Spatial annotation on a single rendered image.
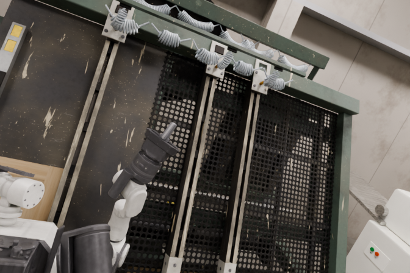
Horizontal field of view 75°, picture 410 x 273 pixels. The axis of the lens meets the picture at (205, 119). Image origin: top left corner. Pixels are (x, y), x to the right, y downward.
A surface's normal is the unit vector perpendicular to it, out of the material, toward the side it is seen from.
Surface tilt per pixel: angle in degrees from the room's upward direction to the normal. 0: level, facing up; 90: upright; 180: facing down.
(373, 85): 90
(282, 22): 90
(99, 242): 36
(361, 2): 90
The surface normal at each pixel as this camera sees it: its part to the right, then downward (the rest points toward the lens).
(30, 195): 0.96, 0.21
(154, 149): -0.19, -0.06
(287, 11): 0.15, 0.29
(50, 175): 0.39, -0.18
